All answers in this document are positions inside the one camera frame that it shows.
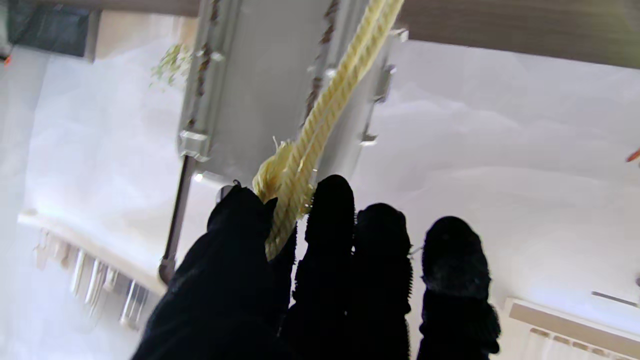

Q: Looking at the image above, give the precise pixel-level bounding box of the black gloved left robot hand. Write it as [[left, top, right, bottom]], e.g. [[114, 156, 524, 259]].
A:
[[131, 174, 502, 360]]

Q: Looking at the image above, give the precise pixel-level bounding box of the cream twisted string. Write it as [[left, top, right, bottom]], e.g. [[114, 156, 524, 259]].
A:
[[252, 0, 406, 261]]

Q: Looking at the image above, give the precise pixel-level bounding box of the small beige suitcase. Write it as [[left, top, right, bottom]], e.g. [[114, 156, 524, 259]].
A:
[[159, 0, 411, 286]]

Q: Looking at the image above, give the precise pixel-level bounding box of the printed backdrop cloth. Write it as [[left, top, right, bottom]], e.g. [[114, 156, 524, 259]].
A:
[[0, 10, 640, 360]]

